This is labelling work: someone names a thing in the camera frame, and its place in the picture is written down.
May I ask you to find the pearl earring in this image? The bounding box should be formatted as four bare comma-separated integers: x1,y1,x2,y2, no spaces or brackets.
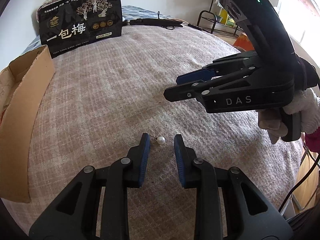
151,136,165,145

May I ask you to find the right hand white glove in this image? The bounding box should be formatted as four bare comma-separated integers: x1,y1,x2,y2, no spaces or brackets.
258,88,319,152

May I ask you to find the orange cloth covered box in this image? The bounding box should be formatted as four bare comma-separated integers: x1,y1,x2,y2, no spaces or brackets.
233,33,254,51

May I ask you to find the black clothes rack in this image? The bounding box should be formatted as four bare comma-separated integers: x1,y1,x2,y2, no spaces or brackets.
196,0,243,37

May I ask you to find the yellow box on rack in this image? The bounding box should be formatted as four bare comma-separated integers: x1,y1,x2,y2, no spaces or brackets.
220,9,235,27

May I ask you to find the black folded selfie stick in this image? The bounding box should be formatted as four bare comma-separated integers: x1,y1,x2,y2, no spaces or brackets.
128,18,182,30

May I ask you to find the pink plaid blanket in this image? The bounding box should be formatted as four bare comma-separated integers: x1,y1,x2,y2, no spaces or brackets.
4,26,303,239

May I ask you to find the black snack bag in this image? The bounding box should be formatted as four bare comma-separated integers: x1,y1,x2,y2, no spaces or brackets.
38,0,123,58

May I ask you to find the open cardboard box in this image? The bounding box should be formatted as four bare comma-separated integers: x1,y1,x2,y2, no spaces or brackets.
1,46,55,203

